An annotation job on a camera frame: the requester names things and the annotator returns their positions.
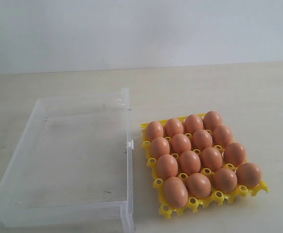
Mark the brown egg third row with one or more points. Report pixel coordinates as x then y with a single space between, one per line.
211 158

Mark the yellow plastic egg tray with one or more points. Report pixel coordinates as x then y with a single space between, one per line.
193 203

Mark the brown egg tray second row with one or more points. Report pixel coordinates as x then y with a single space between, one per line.
201 139

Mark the clear plastic bin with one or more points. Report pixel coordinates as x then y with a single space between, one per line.
72 166

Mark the brown egg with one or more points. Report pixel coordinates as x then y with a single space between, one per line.
211 120
175 192
153 130
180 143
222 135
159 146
224 180
249 175
190 162
173 126
235 153
193 123

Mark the brown egg front corner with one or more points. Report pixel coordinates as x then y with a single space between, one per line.
198 185

